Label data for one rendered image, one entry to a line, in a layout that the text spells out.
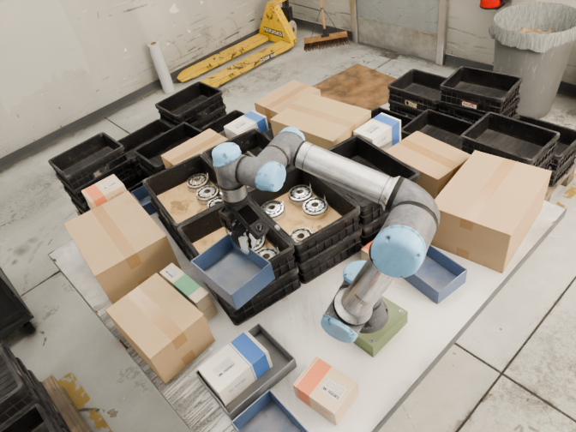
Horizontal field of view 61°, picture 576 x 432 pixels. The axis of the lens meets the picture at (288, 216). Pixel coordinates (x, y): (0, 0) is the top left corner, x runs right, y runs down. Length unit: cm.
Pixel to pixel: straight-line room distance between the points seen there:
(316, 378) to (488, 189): 95
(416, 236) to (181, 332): 89
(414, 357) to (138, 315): 94
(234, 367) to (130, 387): 117
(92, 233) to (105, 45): 304
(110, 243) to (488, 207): 144
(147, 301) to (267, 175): 80
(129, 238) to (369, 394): 108
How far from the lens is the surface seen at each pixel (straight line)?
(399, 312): 171
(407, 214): 115
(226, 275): 149
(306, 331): 176
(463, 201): 190
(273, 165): 120
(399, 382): 165
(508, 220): 185
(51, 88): 484
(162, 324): 172
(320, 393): 155
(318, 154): 127
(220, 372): 163
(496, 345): 260
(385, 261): 114
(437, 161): 216
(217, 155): 125
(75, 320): 316
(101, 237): 208
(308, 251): 177
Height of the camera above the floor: 215
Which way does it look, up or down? 42 degrees down
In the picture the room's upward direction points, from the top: 11 degrees counter-clockwise
